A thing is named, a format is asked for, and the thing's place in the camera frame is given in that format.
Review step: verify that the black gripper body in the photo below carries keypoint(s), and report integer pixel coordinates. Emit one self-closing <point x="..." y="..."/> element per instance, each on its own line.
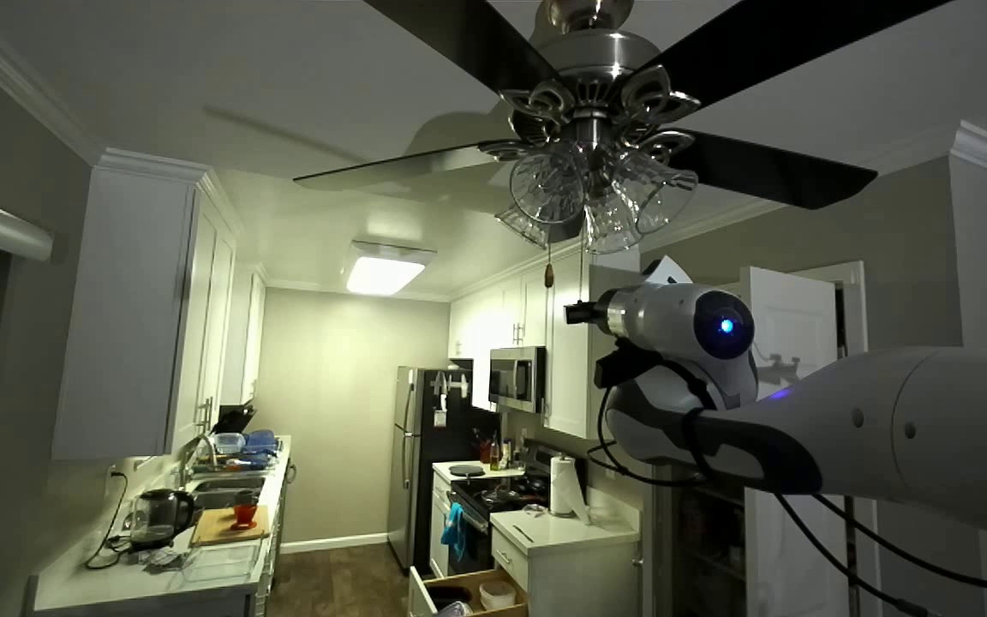
<point x="614" y="314"/>

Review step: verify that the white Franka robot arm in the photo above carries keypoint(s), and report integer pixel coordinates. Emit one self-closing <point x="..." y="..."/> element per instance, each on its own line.
<point x="928" y="421"/>

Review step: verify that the white upper cabinets with microwave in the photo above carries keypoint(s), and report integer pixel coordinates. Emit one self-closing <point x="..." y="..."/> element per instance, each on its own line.
<point x="504" y="314"/>

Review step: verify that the black built-in microwave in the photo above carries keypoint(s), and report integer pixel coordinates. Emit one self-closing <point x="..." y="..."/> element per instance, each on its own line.
<point x="516" y="379"/>

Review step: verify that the clear glass light shade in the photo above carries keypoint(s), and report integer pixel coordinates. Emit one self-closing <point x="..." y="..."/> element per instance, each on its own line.
<point x="637" y="207"/>
<point x="523" y="226"/>
<point x="545" y="189"/>

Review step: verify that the white paper towel roll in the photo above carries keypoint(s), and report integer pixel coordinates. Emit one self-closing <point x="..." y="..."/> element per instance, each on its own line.
<point x="568" y="483"/>

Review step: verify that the black door hook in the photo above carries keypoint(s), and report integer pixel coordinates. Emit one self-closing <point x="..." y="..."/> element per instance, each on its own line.
<point x="780" y="368"/>

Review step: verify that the white panel door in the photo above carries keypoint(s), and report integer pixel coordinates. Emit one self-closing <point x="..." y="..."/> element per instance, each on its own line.
<point x="797" y="314"/>

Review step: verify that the white and black stove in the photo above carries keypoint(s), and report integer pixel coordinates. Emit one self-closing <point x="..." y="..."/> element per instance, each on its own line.
<point x="480" y="483"/>

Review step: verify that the rectangular kitchen ceiling light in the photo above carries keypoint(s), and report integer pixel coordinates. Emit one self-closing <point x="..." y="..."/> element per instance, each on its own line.
<point x="382" y="274"/>

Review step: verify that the dark refrigerator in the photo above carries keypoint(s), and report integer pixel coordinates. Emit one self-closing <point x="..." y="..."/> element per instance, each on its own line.
<point x="419" y="458"/>

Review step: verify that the dark ceiling fan blade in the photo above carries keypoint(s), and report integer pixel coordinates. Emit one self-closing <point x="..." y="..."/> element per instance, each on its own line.
<point x="461" y="35"/>
<point x="403" y="167"/>
<point x="770" y="40"/>
<point x="780" y="172"/>

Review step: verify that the short white counter cabinet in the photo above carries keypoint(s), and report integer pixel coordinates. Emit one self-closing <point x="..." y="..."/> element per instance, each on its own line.
<point x="568" y="570"/>

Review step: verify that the silver ceiling fan motor housing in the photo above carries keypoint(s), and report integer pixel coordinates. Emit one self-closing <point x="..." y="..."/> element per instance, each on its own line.
<point x="592" y="54"/>

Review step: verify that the open wooden drawer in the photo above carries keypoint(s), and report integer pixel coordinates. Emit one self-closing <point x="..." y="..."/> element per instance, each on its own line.
<point x="471" y="594"/>

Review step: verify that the small white upper cabinet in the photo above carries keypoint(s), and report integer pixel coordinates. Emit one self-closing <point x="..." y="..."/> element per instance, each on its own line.
<point x="244" y="329"/>

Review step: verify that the blue dish stack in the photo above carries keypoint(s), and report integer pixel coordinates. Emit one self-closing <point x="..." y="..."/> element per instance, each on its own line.
<point x="247" y="445"/>

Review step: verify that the dark box under cabinet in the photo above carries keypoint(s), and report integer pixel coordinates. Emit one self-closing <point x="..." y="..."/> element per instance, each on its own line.
<point x="235" y="416"/>

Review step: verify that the small red item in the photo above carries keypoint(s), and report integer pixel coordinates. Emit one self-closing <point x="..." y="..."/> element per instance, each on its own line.
<point x="244" y="515"/>

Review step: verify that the wooden cutting board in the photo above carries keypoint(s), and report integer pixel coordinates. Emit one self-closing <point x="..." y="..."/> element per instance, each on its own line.
<point x="222" y="528"/>

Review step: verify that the dark metal pot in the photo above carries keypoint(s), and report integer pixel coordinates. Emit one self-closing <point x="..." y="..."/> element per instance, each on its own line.
<point x="163" y="515"/>

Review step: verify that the large white upper kitchen cabinet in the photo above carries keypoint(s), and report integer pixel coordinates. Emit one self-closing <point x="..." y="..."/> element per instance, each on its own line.
<point x="117" y="320"/>

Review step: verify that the long white kitchen counter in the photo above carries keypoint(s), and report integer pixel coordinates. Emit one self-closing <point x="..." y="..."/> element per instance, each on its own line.
<point x="152" y="578"/>

